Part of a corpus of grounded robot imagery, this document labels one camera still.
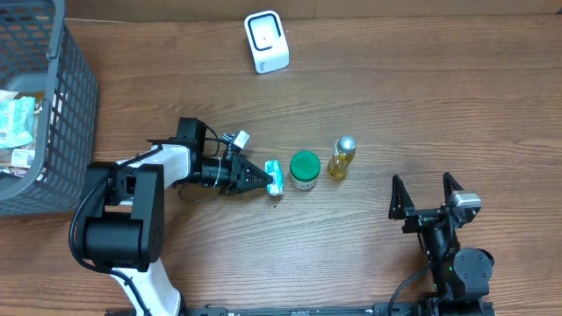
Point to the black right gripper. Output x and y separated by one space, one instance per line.
402 208

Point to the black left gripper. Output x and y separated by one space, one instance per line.
234 174

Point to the teal tissue pack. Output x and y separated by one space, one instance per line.
277 186

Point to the green lid white jar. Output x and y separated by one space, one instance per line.
305 167

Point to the yellow oil bottle silver cap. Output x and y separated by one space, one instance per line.
343 155

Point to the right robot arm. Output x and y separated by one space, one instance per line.
460 275

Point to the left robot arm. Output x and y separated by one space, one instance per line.
119 228

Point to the white barcode scanner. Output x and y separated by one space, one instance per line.
267 41

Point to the brown labelled food package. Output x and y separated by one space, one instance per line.
16 161

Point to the white green snack package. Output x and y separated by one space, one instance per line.
17 114

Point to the grey plastic mesh basket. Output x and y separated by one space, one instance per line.
39 54

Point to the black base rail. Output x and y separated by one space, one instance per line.
378 309

